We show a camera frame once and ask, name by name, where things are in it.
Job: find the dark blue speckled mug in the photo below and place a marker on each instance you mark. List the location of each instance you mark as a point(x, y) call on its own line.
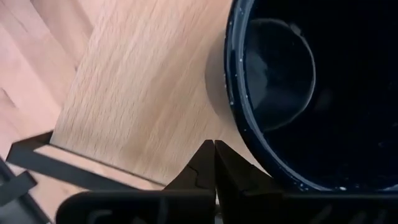
point(342, 93)

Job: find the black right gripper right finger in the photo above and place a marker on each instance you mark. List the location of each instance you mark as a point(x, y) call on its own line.
point(242, 193)

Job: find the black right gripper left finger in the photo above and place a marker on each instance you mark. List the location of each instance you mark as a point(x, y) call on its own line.
point(192, 186)

